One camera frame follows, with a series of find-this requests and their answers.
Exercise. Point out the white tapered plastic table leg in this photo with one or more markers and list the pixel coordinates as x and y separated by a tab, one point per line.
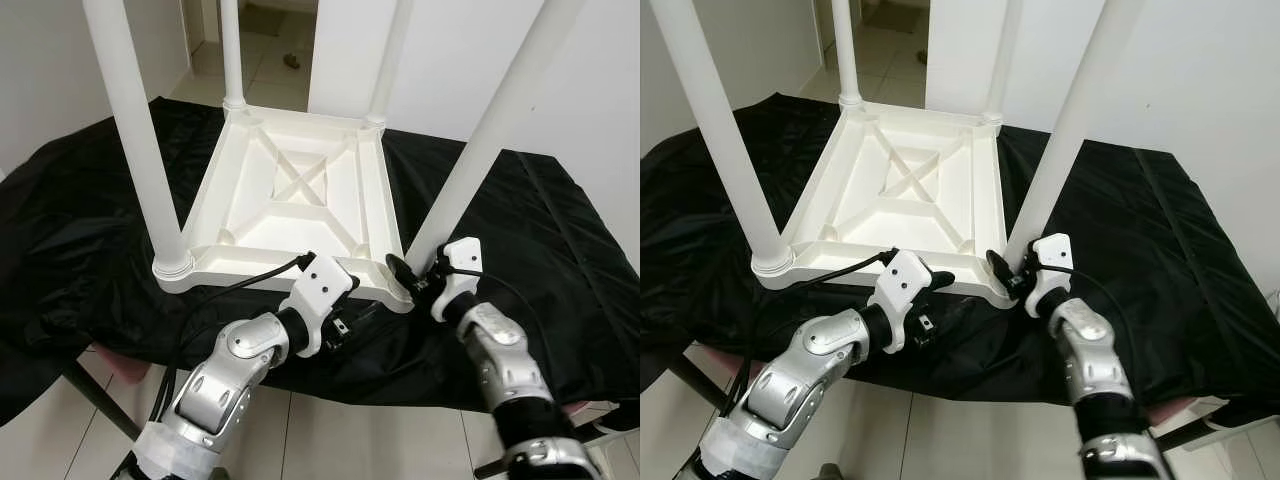
231	50
1075	130
480	150
846	50
1003	60
390	60
720	130
135	130

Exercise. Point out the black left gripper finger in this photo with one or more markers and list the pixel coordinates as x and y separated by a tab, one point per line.
355	283
943	280

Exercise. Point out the silver robot left leg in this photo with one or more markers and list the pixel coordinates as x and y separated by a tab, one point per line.
830	473

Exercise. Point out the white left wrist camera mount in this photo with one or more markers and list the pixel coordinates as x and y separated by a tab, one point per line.
325	280
908	278

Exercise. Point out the black metal table leg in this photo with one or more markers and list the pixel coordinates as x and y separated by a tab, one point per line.
100	400
700	385

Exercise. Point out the black table cloth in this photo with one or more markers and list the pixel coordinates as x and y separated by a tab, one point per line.
550	250
1150	250

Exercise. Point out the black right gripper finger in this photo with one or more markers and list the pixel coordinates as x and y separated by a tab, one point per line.
999	268
400	272

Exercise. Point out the white plastic table top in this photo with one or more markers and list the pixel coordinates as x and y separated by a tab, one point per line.
300	220
900	215

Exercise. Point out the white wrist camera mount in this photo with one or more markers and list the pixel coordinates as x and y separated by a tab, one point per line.
325	280
908	278
462	255
1055	252

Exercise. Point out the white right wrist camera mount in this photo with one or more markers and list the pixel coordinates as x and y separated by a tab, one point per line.
462	255
1055	252

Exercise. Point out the small brown crumpled object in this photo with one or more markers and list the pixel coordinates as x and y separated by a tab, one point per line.
292	62

